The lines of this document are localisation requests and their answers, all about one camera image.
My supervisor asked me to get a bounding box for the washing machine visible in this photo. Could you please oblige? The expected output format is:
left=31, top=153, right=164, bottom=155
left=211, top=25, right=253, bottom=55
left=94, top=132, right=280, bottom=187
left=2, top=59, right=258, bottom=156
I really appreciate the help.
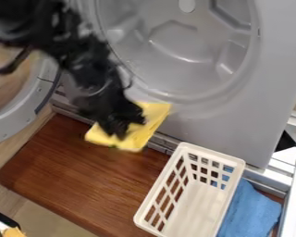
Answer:
left=0, top=0, right=296, bottom=170

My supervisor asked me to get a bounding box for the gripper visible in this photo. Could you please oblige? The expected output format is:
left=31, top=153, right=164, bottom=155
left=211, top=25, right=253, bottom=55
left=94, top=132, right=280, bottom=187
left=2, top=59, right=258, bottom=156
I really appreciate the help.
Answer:
left=87, top=97, right=148, bottom=141

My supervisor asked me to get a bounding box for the white basket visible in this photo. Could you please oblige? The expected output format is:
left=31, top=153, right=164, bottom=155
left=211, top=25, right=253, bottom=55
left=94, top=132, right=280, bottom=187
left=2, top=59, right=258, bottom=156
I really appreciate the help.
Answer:
left=131, top=141, right=247, bottom=237

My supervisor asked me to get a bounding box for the blue cloth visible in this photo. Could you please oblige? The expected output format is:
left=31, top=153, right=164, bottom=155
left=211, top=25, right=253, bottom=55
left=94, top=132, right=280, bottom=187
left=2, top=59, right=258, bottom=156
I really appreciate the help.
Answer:
left=209, top=165, right=284, bottom=237

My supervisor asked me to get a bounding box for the yellow cloth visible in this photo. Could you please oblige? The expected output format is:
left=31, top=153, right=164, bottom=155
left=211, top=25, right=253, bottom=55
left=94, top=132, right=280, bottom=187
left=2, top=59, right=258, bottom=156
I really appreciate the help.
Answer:
left=83, top=101, right=173, bottom=153

